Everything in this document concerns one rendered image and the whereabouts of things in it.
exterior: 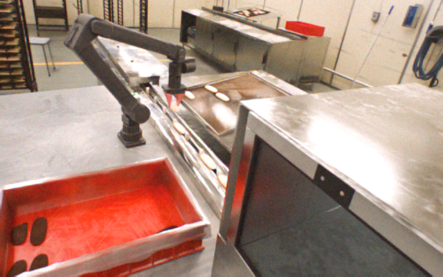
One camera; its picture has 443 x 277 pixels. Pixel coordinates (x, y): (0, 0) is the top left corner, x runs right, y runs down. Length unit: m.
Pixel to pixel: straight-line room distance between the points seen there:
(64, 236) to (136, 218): 0.19
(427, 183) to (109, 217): 0.79
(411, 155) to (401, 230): 0.15
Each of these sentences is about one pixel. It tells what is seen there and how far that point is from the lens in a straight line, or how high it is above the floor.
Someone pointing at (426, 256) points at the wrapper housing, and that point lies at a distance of 0.32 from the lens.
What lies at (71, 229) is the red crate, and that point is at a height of 0.82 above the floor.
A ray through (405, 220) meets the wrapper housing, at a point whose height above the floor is 1.30.
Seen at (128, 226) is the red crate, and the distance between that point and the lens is 0.91.
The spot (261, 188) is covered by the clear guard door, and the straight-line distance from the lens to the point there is 0.47.
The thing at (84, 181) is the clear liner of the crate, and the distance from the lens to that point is 0.96.
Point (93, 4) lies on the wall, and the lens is 8.29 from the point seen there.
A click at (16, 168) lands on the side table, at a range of 1.22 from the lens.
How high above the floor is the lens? 1.48
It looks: 26 degrees down
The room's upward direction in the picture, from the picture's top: 7 degrees clockwise
